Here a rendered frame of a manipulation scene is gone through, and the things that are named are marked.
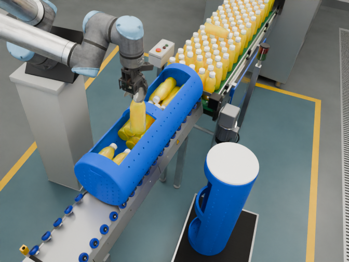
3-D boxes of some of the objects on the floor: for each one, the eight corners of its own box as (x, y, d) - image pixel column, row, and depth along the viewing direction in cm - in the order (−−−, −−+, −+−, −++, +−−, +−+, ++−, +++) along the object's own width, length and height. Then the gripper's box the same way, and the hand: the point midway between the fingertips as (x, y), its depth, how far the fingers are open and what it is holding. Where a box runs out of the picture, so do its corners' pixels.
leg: (172, 186, 282) (178, 138, 236) (175, 182, 286) (182, 133, 240) (178, 190, 281) (186, 141, 235) (181, 184, 284) (189, 136, 239)
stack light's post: (224, 164, 304) (254, 66, 223) (225, 161, 306) (256, 63, 226) (227, 166, 303) (260, 67, 222) (229, 162, 305) (262, 65, 225)
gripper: (111, 64, 123) (117, 104, 139) (138, 75, 120) (140, 115, 136) (124, 52, 128) (128, 92, 144) (150, 62, 125) (150, 102, 141)
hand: (137, 96), depth 141 cm, fingers closed on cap, 4 cm apart
